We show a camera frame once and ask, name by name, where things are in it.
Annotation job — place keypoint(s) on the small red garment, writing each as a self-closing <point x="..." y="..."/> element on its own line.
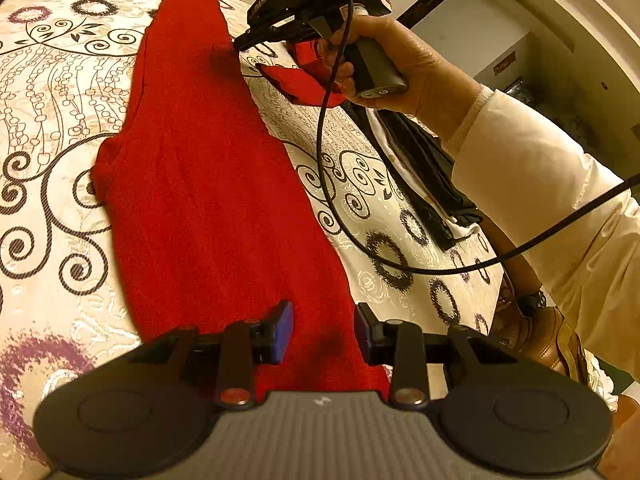
<point x="300" y="85"/>

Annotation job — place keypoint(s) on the black cloth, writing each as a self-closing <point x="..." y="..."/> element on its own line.
<point x="425" y="170"/>

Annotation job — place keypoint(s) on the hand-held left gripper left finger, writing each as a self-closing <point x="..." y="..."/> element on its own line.
<point x="285" y="330"/>

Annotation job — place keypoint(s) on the cream lace sofa cover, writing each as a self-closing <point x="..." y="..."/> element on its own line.
<point x="597" y="375"/>

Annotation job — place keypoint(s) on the brown leather sofa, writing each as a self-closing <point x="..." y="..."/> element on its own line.
<point x="540" y="335"/>

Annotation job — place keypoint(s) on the person's right hand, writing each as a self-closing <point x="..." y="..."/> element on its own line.
<point x="425" y="75"/>

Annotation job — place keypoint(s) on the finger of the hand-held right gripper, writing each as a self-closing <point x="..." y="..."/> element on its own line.
<point x="260" y="35"/>

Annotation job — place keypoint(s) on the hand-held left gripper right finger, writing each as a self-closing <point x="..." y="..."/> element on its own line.
<point x="362" y="335"/>

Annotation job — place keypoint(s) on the large red garment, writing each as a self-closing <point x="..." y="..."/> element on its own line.
<point x="210" y="200"/>

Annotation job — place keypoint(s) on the person's right forearm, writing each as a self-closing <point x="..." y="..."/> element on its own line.
<point x="540" y="170"/>

